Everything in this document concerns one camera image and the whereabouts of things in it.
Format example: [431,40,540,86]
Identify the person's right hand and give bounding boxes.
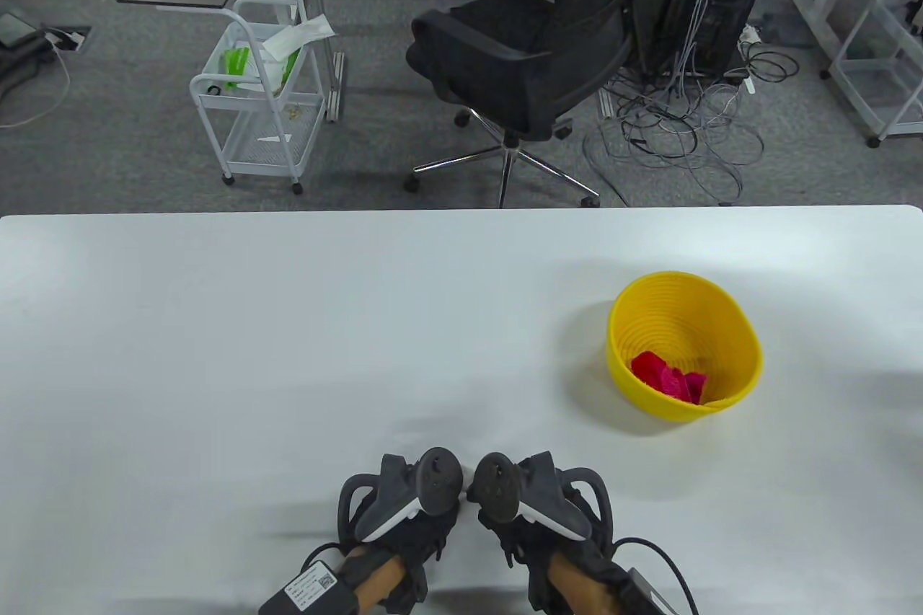
[477,509,615,570]

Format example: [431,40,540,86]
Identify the person's left hand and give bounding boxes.
[355,502,464,567]

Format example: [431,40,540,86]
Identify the person's left forearm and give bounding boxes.
[350,550,407,612]

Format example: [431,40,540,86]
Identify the person's right forearm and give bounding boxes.
[547,554,624,615]

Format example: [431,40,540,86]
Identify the yellow woven basket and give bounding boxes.
[607,271,764,423]

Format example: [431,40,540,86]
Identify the silver metal stand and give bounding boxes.
[301,0,348,124]

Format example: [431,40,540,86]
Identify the black mesh office chair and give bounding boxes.
[404,0,675,209]

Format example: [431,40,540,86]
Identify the white green wipes pack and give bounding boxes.
[249,51,304,95]

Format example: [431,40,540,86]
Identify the green plastic packet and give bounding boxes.
[221,45,253,91]

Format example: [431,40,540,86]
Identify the white paper towel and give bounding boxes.
[260,15,337,61]

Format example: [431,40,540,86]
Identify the white metal rack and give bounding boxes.
[828,0,923,149]

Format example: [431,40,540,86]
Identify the floor power socket box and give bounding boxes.
[45,25,95,53]

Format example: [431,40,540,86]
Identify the white wire utility cart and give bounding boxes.
[189,0,327,196]

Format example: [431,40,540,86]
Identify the tangle of floor cables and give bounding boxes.
[583,31,800,207]

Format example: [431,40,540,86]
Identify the white desk leg frame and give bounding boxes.
[786,0,877,79]

